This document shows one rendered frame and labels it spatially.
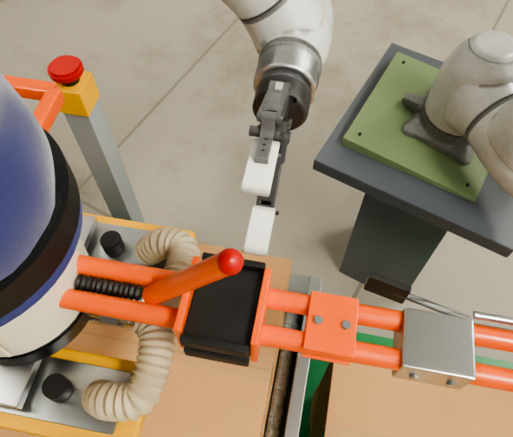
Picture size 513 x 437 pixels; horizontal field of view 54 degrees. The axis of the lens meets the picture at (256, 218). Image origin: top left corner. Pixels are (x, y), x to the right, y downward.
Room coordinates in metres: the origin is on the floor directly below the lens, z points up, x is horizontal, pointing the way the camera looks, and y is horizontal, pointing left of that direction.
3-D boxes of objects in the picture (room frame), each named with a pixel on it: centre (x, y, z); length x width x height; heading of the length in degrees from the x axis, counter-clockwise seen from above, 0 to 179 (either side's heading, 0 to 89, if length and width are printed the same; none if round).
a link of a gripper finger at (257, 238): (0.32, 0.00, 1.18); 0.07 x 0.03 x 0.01; 169
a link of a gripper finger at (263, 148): (0.35, -0.01, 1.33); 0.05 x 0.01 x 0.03; 169
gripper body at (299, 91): (0.45, -0.03, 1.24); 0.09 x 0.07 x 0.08; 169
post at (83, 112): (0.78, 0.38, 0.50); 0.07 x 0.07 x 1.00; 78
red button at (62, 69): (0.78, 0.38, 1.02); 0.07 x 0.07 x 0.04
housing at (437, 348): (0.15, -0.18, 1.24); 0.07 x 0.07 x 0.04; 79
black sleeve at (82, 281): (0.21, 0.16, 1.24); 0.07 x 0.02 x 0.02; 79
